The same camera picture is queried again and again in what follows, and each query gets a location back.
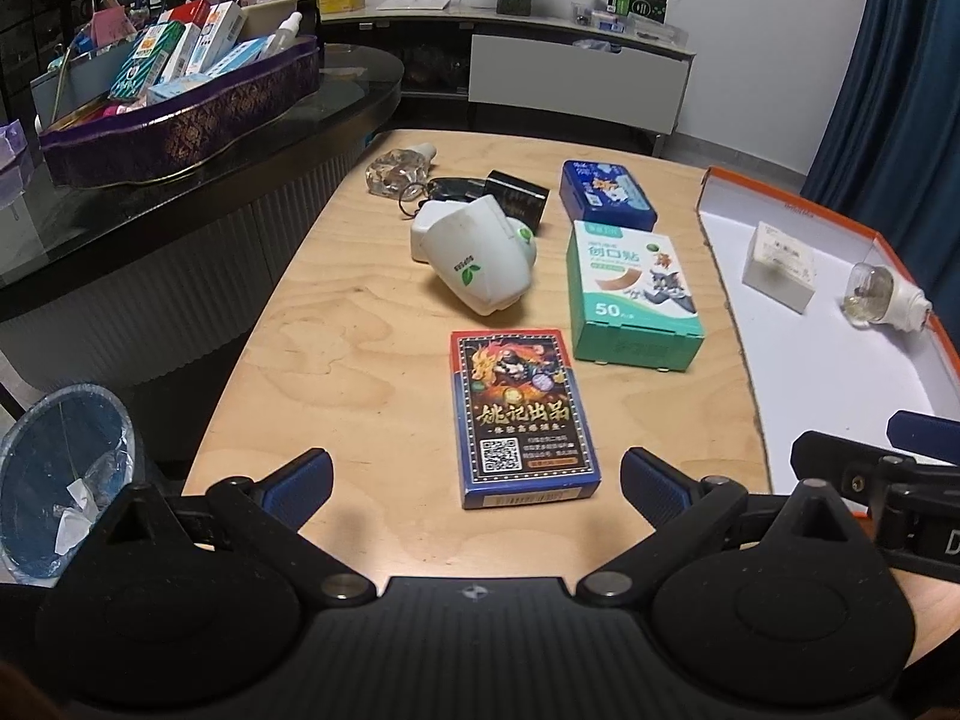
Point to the blue tin box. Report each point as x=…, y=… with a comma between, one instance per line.
x=604, y=191

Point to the purple patterned tray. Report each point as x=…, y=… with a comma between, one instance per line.
x=187, y=127

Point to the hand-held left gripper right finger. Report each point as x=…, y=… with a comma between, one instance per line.
x=649, y=487

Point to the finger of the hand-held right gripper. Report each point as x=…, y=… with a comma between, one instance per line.
x=832, y=457
x=926, y=431

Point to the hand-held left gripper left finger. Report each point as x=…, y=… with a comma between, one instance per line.
x=304, y=481

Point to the dark glass coffee table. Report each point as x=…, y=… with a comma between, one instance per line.
x=150, y=240

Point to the pale purple packet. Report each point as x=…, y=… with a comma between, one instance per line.
x=13, y=157

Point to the orange-rimmed white box tray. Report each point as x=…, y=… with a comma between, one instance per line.
x=810, y=367

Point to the white plug-in device green leaf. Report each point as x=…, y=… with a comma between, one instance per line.
x=472, y=247

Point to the clear bottle with white plug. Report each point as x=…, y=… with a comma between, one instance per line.
x=874, y=292

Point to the small white box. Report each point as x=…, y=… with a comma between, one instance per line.
x=780, y=264

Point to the faceted glass bottle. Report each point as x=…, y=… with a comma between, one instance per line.
x=390, y=174

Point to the clear plastic boxes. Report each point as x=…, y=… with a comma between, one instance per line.
x=637, y=26

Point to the small black box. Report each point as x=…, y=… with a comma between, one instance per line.
x=519, y=199

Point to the blue curtain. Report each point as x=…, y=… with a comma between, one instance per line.
x=885, y=67

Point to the green bandage box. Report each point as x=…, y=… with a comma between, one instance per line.
x=630, y=292

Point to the white spray bottle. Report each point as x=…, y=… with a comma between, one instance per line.
x=286, y=31

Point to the blue red playing card box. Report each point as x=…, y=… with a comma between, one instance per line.
x=517, y=405

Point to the trash bin with blue liner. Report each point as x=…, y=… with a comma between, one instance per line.
x=45, y=465

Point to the white television cabinet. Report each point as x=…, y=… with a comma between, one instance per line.
x=577, y=90

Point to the pile of medicine boxes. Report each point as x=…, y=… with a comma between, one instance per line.
x=172, y=52

